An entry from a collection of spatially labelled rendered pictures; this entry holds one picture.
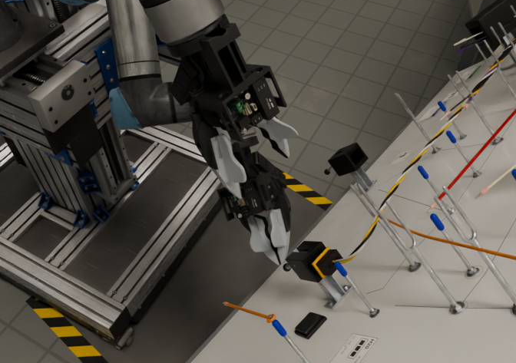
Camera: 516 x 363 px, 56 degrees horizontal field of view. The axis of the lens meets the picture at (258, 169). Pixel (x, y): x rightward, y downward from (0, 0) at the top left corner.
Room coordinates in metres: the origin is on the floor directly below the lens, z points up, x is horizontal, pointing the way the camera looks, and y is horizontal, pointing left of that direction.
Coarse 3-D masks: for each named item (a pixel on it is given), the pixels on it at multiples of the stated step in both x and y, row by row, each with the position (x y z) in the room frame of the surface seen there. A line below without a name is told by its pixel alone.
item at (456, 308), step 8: (392, 208) 0.29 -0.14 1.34; (384, 216) 0.28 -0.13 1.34; (392, 232) 0.27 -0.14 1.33; (408, 232) 0.28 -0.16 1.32; (400, 240) 0.27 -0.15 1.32; (408, 248) 0.26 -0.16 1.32; (416, 248) 0.26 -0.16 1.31; (416, 256) 0.26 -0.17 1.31; (424, 264) 0.25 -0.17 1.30; (432, 272) 0.25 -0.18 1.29; (440, 280) 0.24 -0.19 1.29; (440, 288) 0.24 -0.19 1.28; (448, 296) 0.23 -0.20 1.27; (456, 304) 0.22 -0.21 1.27; (464, 304) 0.22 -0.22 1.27; (456, 312) 0.22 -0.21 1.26
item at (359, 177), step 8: (352, 144) 0.70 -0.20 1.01; (336, 152) 0.71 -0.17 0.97; (344, 152) 0.68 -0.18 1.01; (352, 152) 0.68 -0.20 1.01; (360, 152) 0.69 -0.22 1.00; (328, 160) 0.69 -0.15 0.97; (336, 160) 0.68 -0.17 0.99; (344, 160) 0.67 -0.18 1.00; (352, 160) 0.69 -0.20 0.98; (360, 160) 0.67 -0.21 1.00; (336, 168) 0.68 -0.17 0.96; (344, 168) 0.66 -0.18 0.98; (352, 168) 0.65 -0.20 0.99; (360, 168) 0.67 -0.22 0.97; (352, 176) 0.66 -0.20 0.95; (360, 176) 0.67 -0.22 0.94; (360, 184) 0.65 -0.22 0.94; (368, 184) 0.66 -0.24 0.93; (360, 192) 0.64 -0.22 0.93
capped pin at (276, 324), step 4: (268, 316) 0.23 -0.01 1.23; (276, 320) 0.22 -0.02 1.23; (272, 324) 0.22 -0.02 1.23; (276, 324) 0.22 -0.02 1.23; (280, 324) 0.22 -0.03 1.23; (276, 328) 0.21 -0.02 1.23; (280, 328) 0.21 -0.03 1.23; (284, 328) 0.22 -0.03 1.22; (280, 332) 0.21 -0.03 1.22; (284, 332) 0.21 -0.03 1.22; (284, 336) 0.21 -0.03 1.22; (288, 336) 0.21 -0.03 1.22; (288, 340) 0.21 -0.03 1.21; (292, 340) 0.21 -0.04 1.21; (292, 344) 0.20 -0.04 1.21; (296, 348) 0.20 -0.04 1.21; (296, 352) 0.20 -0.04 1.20; (300, 352) 0.20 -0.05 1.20; (300, 356) 0.19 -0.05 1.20; (304, 356) 0.19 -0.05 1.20; (304, 360) 0.19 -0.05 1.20
